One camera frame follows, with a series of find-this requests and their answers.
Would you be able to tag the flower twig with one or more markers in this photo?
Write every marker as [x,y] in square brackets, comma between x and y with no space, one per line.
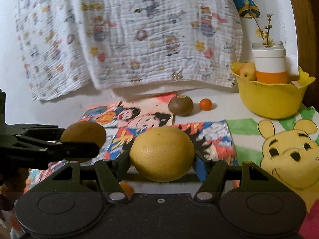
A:
[263,33]

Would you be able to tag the left printed muslin cloth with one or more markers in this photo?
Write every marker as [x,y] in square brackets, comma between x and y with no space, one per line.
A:
[50,42]

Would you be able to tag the small orange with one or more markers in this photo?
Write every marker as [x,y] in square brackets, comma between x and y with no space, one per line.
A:
[206,104]
[129,191]

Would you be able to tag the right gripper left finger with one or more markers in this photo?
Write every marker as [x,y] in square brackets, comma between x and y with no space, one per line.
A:
[105,174]

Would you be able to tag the brown wooden door frame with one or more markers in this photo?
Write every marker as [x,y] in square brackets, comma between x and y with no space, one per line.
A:
[306,20]

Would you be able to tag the printed muslin cloth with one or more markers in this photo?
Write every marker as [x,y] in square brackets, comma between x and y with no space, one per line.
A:
[141,42]
[50,42]

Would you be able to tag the yellow plastic bowl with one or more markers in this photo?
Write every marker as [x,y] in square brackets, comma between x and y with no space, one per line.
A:
[272,101]

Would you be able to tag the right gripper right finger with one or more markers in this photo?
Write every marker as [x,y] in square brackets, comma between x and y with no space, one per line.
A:
[218,178]

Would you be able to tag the white and orange jar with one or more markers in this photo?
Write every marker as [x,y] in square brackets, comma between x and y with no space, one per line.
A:
[270,63]

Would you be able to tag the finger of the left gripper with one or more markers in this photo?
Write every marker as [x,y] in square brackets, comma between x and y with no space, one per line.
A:
[40,131]
[57,151]

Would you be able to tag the right printed muslin cloth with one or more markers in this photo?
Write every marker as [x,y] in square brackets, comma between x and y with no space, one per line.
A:
[141,42]

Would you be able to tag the peach in bowl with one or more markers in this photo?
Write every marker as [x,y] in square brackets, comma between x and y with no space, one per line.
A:
[248,71]

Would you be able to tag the dark brown kiwi with sticker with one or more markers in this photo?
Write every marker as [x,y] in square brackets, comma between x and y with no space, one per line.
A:
[181,105]

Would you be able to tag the green-brown mango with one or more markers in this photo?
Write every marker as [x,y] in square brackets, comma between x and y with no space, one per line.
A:
[85,131]

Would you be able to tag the yellow lemon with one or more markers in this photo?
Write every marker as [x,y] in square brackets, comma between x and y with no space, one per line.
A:
[162,154]

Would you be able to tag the anime poster mat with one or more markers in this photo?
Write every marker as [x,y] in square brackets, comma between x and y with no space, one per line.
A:
[211,139]

